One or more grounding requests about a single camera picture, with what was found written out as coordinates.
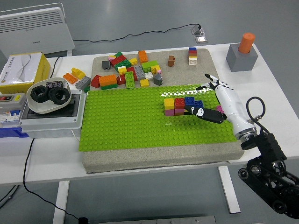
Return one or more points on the blue flat brick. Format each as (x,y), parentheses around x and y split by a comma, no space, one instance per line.
(192,49)

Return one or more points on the pink small brick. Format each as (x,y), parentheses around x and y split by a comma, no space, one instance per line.
(111,57)

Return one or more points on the white small brick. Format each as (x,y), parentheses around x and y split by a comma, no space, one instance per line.
(148,75)

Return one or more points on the blue plastic part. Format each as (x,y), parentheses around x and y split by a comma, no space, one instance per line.
(11,133)

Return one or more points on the small black terminal block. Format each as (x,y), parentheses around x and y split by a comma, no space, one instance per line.
(54,84)

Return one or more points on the red flat brick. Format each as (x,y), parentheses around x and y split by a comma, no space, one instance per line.
(192,52)

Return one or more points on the green studded baseplate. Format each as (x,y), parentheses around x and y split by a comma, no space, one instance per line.
(128,121)

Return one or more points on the red slope brick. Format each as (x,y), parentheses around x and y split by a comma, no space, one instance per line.
(95,81)

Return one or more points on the grey foam mat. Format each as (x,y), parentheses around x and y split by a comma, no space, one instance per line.
(151,161)

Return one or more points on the blue square brick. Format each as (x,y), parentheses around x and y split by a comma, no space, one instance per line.
(189,101)
(199,103)

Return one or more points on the white panel heater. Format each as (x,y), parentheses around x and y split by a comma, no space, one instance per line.
(35,30)

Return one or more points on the magenta square brick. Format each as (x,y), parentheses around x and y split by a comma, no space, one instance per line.
(169,112)

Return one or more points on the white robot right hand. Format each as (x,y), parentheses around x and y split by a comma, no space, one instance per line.
(231,105)

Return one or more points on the light grey long brick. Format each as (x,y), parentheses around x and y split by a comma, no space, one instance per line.
(139,73)

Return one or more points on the yellow square brick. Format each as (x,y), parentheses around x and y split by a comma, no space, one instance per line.
(168,103)

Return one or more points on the yellow slope brick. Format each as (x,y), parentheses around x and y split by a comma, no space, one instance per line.
(78,73)

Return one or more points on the bright green long brick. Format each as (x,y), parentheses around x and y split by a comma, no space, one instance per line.
(130,80)

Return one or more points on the orange cylinder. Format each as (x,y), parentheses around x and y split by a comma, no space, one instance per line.
(246,43)

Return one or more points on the lime green long brick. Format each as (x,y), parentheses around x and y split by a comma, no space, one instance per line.
(149,65)

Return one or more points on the black plastic nut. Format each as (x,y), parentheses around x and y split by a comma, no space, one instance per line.
(51,98)
(33,94)

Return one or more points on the grey block with hole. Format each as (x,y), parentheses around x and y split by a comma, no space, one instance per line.
(243,61)

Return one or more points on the yellow tissue box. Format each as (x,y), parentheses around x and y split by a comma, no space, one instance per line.
(14,70)

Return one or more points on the yellow white brick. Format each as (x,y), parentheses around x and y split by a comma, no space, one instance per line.
(122,70)

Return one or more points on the metal floor plate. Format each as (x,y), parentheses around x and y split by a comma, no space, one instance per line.
(201,39)

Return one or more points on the grey switch box red button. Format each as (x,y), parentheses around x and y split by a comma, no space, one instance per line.
(12,100)

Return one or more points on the brown flat brick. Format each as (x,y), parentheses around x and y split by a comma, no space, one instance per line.
(192,56)

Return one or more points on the grey electrical enclosure box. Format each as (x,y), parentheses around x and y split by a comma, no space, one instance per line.
(51,123)

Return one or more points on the white square brick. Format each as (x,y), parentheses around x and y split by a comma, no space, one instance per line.
(193,61)

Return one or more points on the dark grey square brick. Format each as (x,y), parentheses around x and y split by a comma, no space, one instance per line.
(106,65)

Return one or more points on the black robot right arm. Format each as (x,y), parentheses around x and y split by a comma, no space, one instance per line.
(268,142)

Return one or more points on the brown square brick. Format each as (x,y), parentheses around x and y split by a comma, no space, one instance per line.
(171,61)

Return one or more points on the green small brick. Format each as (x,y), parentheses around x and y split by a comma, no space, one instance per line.
(118,54)
(87,88)

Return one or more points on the yellow pink brick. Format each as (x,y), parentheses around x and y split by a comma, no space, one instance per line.
(155,69)

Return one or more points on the dark grey slope brick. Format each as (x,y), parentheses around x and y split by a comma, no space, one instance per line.
(158,79)

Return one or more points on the yellow small brick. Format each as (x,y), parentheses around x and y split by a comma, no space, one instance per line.
(133,61)
(144,83)

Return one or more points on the white table leg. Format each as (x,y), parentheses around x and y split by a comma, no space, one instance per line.
(60,203)
(230,191)

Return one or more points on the dark green flat brick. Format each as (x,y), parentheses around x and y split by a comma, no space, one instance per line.
(109,87)

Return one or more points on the white bowl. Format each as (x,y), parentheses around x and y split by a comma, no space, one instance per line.
(46,108)

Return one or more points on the pink square brick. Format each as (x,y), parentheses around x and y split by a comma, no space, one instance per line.
(179,111)
(219,108)

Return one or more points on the red square brick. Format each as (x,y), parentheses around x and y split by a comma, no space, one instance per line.
(179,103)

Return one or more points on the white circuit breaker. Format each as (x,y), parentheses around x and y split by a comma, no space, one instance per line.
(10,117)

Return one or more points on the orange long brick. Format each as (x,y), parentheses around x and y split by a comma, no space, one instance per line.
(142,56)
(108,81)

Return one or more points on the red long brick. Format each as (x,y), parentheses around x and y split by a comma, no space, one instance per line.
(116,61)

